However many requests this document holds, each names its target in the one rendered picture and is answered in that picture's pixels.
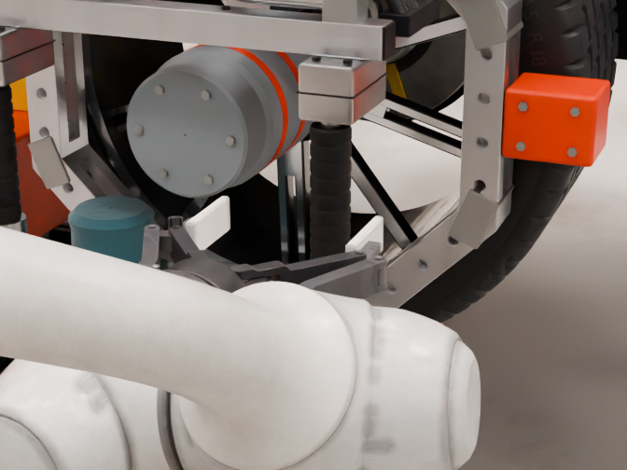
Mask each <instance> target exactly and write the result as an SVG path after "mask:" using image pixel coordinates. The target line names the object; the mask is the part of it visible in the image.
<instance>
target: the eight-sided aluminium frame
mask: <svg viewBox="0 0 627 470"><path fill-rule="evenodd" d="M447 1H448V2H449V3H450V5H451V6H452V7H453V8H454V9H455V11H456V12H457V13H458V14H459V15H460V16H461V17H462V19H463V20H464V21H465V22H466V23H467V36H466V58H465V81H464V103H463V126H462V148H461V172H460V194H459V205H458V206H456V207H455V208H454V209H453V210H451V211H450V212H449V213H448V214H446V215H445V216H444V217H443V218H441V219H440V221H439V222H437V223H436V224H435V225H434V226H432V227H431V228H430V229H428V230H427V231H426V232H425V233H424V234H422V235H421V236H420V237H419V238H417V239H416V240H415V241H414V242H412V243H411V244H410V245H408V246H407V247H406V248H405V249H404V250H402V251H401V252H400V253H399V254H397V255H396V256H395V257H393V258H392V259H391V260H390V261H388V262H387V265H386V290H384V291H382V292H380V293H378V294H375V295H372V296H370V297H365V298H363V299H364V300H366V301H367V302H368V303H369V304H370V306H371V307H384V308H395V309H397V308H399V307H400V306H401V305H402V304H404V303H405V302H406V301H408V300H409V299H410V298H411V297H413V296H414V295H416V294H417V293H418V292H419V291H421V290H422V289H423V288H424V287H426V286H427V285H428V284H430V283H431V282H432V281H434V280H435V279H436V278H438V277H439V276H440V274H442V273H443V272H444V271H446V270H447V269H448V268H450V267H451V266H452V265H454V264H455V263H456V262H457V261H459V260H460V259H461V258H462V257H464V256H465V255H467V254H468V253H469V252H470V251H472V250H473V249H478V248H479V247H480V245H481V244H482V242H484V241H485V240H486V239H487V238H489V237H490V236H491V235H493V234H494V233H495V232H496V231H497V230H498V228H499V227H500V226H501V224H502V223H503V222H504V220H505V219H506V217H507V216H508V215H509V213H510V208H511V192H512V190H513V188H514V185H513V184H512V175H513V159H511V158H505V157H503V156H502V138H503V120H504V102H505V91H506V89H507V88H508V87H509V86H510V85H511V84H512V83H513V82H514V81H515V80H516V79H517V78H518V74H519V59H520V42H521V29H522V28H523V21H522V8H523V0H447ZM52 32H53V39H55V42H53V45H54V59H55V63H54V65H52V66H51V67H48V68H46V69H44V70H42V71H39V72H37V73H35V74H32V75H30V76H27V77H26V78H25V82H26V94H27V105H28V118H29V130H30V141H31V143H30V144H28V147H29V149H30V151H31V154H32V165H33V169H34V170H35V172H36V173H37V174H38V175H39V176H40V177H41V178H42V180H43V182H44V184H45V186H46V189H51V190H52V191H53V192H54V193H55V195H56V196H57V197H58V198H59V199H60V200H61V201H62V203H63V204H64V205H65V206H66V207H67V208H68V210H69V211H70V212H71V211H72V210H73V209H74V208H75V207H76V206H78V205H79V204H80V203H81V202H83V201H85V200H90V199H94V198H98V197H105V196H126V197H132V198H135V196H134V195H133V194H132V193H131V191H130V190H129V189H128V188H126V187H125V186H124V184H123V183H122V182H121V181H120V180H119V179H118V177H117V176H116V175H115V174H114V173H113V172H112V171H111V169H110V168H109V167H108V166H107V165H106V164H105V163H104V161H103V160H102V159H101V158H100V157H99V156H98V155H97V153H96V152H95V151H94V150H93V149H92V148H91V146H90V144H89V141H88V127H87V112H86V98H85V83H84V68H83V53H82V38H81V33H71V32H62V31H52ZM65 82H66V84H65ZM67 119H68V120H69V121H68V120H67Z"/></svg>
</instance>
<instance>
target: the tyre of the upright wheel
mask: <svg viewBox="0 0 627 470"><path fill-rule="evenodd" d="M616 5H617V4H616V0H522V23H523V28H522V29H521V42H520V59H519V74H518V77H519V76H520V75H521V74H522V73H535V74H545V75H556V76H574V77H584V78H594V79H604V80H608V81H609V82H610V95H609V104H610V101H611V96H612V92H613V90H612V89H611V88H612V87H613V85H614V82H615V75H616V69H617V63H616V62H615V61H614V60H615V59H616V57H617V56H618V42H619V34H617V33H616V32H615V30H616V29H617V27H618V13H617V12H615V11H614V10H612V9H613V8H614V7H615V6H616ZM86 112H87V127H88V141H89V144H90V146H91V148H92V149H93V150H94V151H95V152H96V153H97V155H98V156H99V157H100V158H101V159H102V160H103V161H104V163H105V164H106V165H107V166H108V167H109V168H110V169H111V171H112V172H113V173H114V174H115V175H116V176H118V175H117V173H116V172H115V170H114V168H113V167H112V165H111V163H110V161H109V159H108V157H107V156H106V154H105V152H104V150H103V147H102V145H101V143H100V141H99V138H98V136H97V133H96V131H95V129H94V127H93V124H92V121H91V116H90V113H89V109H88V106H87V103H86ZM583 169H584V167H582V166H575V165H566V164H558V163H550V162H542V161H534V160H526V159H513V175H512V184H513V185H514V188H513V190H512V192H511V208H510V213H509V215H508V216H507V217H506V219H505V220H504V222H503V223H502V224H501V226H500V227H499V228H498V230H497V231H496V232H495V233H494V234H493V235H491V236H490V237H489V238H487V239H486V240H485V241H484V242H482V244H481V245H480V247H479V248H478V249H473V250H472V251H470V252H469V253H468V254H467V255H465V256H464V257H462V258H461V259H460V260H459V261H457V262H456V263H455V264H454V265H452V266H451V267H450V268H448V269H447V270H446V271H444V272H443V273H442V274H440V276H439V277H438V278H436V279H435V280H434V281H432V282H431V283H430V284H428V285H427V286H426V287H424V288H423V289H422V290H421V291H419V292H418V293H417V294H416V295H414V296H413V297H411V298H410V299H409V300H408V301H406V302H405V303H404V304H402V305H401V306H400V307H399V308H398V309H402V310H405V311H411V312H414V313H417V314H420V315H423V316H425V317H427V318H429V319H432V320H434V321H436V322H438V323H440V324H441V323H443V322H445V321H447V320H449V319H451V318H452V317H453V316H454V315H455V314H458V313H460V312H462V311H464V310H465V309H467V308H468V307H470V305H471V304H473V303H476V302H477V301H479V300H480V299H481V298H483V297H484V296H485V295H486V294H487V293H488V292H490V291H492V290H493V289H494V288H495V287H496V286H497V285H499V284H500V283H501V282H502V281H503V280H504V279H505V277H506V276H507V275H509V274H510V273H511V272H512V271H513V270H514V269H515V268H516V267H517V266H518V264H519V263H520V261H521V260H523V259H524V257H525V256H526V255H527V254H528V252H529V251H530V250H531V248H532V247H533V246H534V244H535V243H536V241H537V240H538V238H539V237H540V235H541V234H542V232H543V231H544V229H545V228H546V226H547V225H548V224H549V222H550V220H551V219H552V217H553V216H554V214H555V213H556V211H557V210H558V208H559V207H560V205H561V204H562V202H563V200H564V198H565V197H566V195H567V194H568V192H569V191H570V189H571V188H572V186H573V185H574V184H575V183H576V181H577V180H578V177H579V176H580V174H581V172H582V171H583ZM118 179H119V177H118ZM119 180H120V179H119ZM120 181H121V180H120Z"/></svg>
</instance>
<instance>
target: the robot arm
mask: <svg viewBox="0 0 627 470"><path fill-rule="evenodd" d="M168 229H169V230H160V227H159V226H158V225H147V226H145V229H144V240H143V252H142V260H141V261H140V262H139V263H138V264H135V263H132V262H129V261H125V260H122V259H118V258H114V257H112V256H105V255H102V254H98V253H94V252H92V251H88V250H84V249H81V248H77V247H74V246H71V245H67V244H63V243H60V242H54V241H51V240H47V239H43V238H40V237H36V236H33V235H30V234H26V233H22V232H19V231H16V230H12V229H9V228H2V227H0V356H5V357H9V358H15V360H14V361H13V362H12V363H11V364H10V365H9V366H8V367H7V368H6V369H5V371H4V372H3V373H2V374H1V375H0V470H458V468H459V467H460V466H462V465H463V464H464V463H465V462H466V461H468V460H469V459H470V457H471V455H472V453H473V451H474V449H475V447H476V444H477V439H478V433H479V426H480V415H481V381H480V372H479V367H478V363H477V360H476V358H475V356H474V354H473V352H472V351H471V350H470V349H469V348H468V347H467V346H466V345H465V344H464V343H463V342H462V340H461V338H460V337H459V336H458V334H457V333H456V332H454V331H452V330H451V329H450V328H449V327H447V326H445V325H442V324H440V323H438V322H436V321H434V320H432V319H429V318H427V317H425V316H423V315H420V314H417V313H414V312H411V311H405V310H402V309H395V308H384V307H371V306H370V304H369V303H368V302H367V301H366V300H364V299H363V298H365V297H370V296H372V295H375V294H378V293H380V292H382V291H384V290H386V265H387V259H386V257H384V256H381V251H382V250H383V217H382V216H377V215H376V216H375V217H374V218H373V219H372V220H371V221H370V222H369V223H368V224H367V225H366V226H365V227H364V228H363V229H362V230H360V231H359V232H358V233H357V234H356V235H355V236H354V237H353V239H351V240H350V241H349V242H348V243H347V244H346V245H345V253H341V254H336V255H332V256H324V257H319V258H315V259H310V260H305V261H301V262H297V263H292V264H287V265H284V264H283V263H282V262H280V261H278V260H275V261H271V262H266V263H261V264H256V265H253V266H250V265H248V264H242V265H236V264H232V263H229V262H223V261H220V262H217V261H215V260H213V259H210V257H209V256H208V255H207V254H206V253H205V251H204V249H206V248H207V247H208V246H209V245H211V244H212V243H213V242H215V241H216V240H217V239H218V238H220V237H221V236H222V235H223V234H225V233H226V232H227V231H228V230H230V198H229V197H227V196H222V197H220V198H219V199H218V200H216V201H215V202H213V203H212V204H210V205H209V206H208V207H206V208H205V209H204V210H202V211H201V212H200V213H198V214H197V215H195V216H194V217H191V218H188V219H187V220H186V221H184V222H183V217H182V216H178V215H174V216H170V217H168ZM160 253H170V258H171V259H172V260H173V262H174V265H172V266H171V267H170V268H169V269H167V270H160ZM268 275H272V282H270V281H269V280H268V278H267V276H268Z"/></svg>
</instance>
